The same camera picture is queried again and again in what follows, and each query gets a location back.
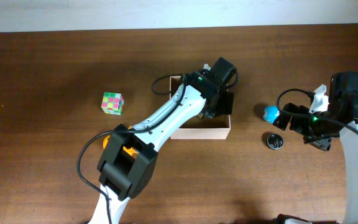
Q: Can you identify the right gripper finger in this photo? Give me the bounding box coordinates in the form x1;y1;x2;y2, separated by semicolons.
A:
273;111;291;130
303;136;333;151

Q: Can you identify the multicoloured puzzle cube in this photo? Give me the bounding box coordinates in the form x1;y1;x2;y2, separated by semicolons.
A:
101;92;124;115

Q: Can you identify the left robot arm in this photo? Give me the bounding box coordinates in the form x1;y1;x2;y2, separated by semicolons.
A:
86;58;239;223

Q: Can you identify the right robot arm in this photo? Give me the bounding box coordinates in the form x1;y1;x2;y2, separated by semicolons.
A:
273;72;358;223

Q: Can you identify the blue ball with eyes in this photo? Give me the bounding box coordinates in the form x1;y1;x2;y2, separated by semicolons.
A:
263;105;280;124

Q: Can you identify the black round cap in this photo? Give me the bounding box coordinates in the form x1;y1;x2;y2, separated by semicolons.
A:
266;134;284;150

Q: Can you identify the open beige cardboard box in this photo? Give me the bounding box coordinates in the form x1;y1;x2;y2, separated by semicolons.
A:
161;77;231;140

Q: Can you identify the orange toy animal figure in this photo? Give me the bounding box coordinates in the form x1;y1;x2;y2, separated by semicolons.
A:
103;124;140;158

